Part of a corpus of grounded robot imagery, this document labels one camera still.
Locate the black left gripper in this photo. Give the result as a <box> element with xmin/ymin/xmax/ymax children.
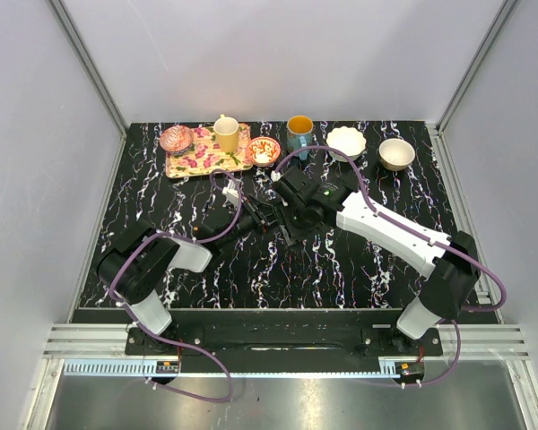
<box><xmin>218</xmin><ymin>194</ymin><xmax>278</xmax><ymax>250</ymax></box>

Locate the black remote control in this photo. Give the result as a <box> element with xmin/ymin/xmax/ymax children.
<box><xmin>278</xmin><ymin>223</ymin><xmax>305</xmax><ymax>249</ymax></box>

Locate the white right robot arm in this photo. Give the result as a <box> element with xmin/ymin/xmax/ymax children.
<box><xmin>271</xmin><ymin>167</ymin><xmax>481</xmax><ymax>355</ymax></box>

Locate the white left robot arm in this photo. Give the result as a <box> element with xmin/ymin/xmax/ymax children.
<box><xmin>94</xmin><ymin>195</ymin><xmax>282</xmax><ymax>354</ymax></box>

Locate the orange patterned bowl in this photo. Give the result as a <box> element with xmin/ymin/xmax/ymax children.
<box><xmin>246</xmin><ymin>136</ymin><xmax>282</xmax><ymax>167</ymax></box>

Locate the blue mug orange inside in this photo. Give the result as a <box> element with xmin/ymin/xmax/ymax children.
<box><xmin>287</xmin><ymin>116</ymin><xmax>314</xmax><ymax>161</ymax></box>

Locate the white scalloped bowl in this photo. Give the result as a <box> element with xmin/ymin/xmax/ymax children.
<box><xmin>325</xmin><ymin>126</ymin><xmax>367</xmax><ymax>161</ymax></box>

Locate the floral rectangular tray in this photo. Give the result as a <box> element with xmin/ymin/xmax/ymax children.
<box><xmin>165</xmin><ymin>123</ymin><xmax>252</xmax><ymax>179</ymax></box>

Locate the yellow mug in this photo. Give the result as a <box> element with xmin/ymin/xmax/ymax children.
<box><xmin>213</xmin><ymin>115</ymin><xmax>239</xmax><ymax>153</ymax></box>

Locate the cream floral bowl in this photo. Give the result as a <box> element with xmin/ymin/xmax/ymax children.
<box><xmin>378</xmin><ymin>138</ymin><xmax>416</xmax><ymax>172</ymax></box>

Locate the pink patterned bowl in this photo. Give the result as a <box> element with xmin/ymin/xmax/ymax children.
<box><xmin>159</xmin><ymin>125</ymin><xmax>194</xmax><ymax>156</ymax></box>

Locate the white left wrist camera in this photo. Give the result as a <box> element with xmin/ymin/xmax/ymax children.
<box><xmin>221</xmin><ymin>180</ymin><xmax>243</xmax><ymax>208</ymax></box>

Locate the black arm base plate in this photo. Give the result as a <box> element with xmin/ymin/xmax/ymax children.
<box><xmin>124</xmin><ymin>325</ymin><xmax>445</xmax><ymax>357</ymax></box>

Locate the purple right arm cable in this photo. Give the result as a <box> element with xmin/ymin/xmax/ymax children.
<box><xmin>275</xmin><ymin>144</ymin><xmax>508</xmax><ymax>389</ymax></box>

